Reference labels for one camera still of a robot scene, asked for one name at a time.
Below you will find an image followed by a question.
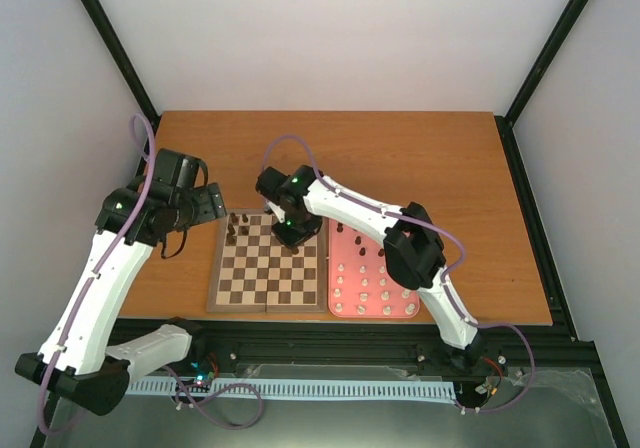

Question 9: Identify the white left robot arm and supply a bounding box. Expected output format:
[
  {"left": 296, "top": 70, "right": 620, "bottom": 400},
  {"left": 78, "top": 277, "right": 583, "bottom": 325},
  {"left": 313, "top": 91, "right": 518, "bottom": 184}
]
[{"left": 15, "top": 149, "right": 226, "bottom": 416}]

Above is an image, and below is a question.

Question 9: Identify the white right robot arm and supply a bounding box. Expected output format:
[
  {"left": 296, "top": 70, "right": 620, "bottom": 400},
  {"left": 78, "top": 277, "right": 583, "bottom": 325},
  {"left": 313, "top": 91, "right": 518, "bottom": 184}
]
[{"left": 255, "top": 165, "right": 485, "bottom": 374}]

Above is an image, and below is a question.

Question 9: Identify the wooden chess board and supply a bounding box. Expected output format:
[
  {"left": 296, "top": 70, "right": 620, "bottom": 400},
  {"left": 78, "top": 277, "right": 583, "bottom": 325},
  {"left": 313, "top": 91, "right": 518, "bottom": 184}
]
[{"left": 206, "top": 209, "right": 328, "bottom": 314}]

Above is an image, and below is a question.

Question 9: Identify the pink plastic tray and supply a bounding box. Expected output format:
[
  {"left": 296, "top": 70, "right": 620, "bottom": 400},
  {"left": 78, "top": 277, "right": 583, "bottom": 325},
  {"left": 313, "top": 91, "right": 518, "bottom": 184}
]
[{"left": 327, "top": 220, "right": 421, "bottom": 320}]

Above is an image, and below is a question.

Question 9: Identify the black aluminium frame rail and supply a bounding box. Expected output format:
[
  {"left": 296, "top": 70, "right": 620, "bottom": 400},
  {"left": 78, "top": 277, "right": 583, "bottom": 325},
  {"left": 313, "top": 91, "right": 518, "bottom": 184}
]
[{"left": 31, "top": 321, "right": 633, "bottom": 447}]

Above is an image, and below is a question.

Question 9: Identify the light blue cable duct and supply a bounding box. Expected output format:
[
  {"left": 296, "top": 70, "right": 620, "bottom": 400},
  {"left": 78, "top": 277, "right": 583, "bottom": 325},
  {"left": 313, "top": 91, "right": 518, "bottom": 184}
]
[{"left": 124, "top": 373, "right": 457, "bottom": 404}]

